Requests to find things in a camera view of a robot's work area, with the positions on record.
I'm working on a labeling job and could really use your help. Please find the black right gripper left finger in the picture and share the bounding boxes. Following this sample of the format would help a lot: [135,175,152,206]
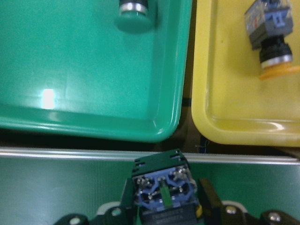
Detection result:
[119,178,136,225]

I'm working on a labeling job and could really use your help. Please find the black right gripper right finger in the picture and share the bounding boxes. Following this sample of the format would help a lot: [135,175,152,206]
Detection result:
[198,179,223,225]

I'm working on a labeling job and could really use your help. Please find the green push button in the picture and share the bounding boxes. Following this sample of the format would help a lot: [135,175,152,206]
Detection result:
[114,0,157,34]
[132,149,202,225]

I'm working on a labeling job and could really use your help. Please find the yellow push button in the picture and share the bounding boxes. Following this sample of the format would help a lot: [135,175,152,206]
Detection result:
[244,0,300,80]

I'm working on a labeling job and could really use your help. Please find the green conveyor belt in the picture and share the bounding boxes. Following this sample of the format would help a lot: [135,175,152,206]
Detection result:
[0,147,300,225]

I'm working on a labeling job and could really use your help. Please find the yellow plastic tray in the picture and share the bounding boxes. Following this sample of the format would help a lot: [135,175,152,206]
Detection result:
[192,0,300,147]

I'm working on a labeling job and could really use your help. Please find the green plastic tray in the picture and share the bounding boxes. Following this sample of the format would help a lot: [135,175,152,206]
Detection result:
[0,0,192,143]

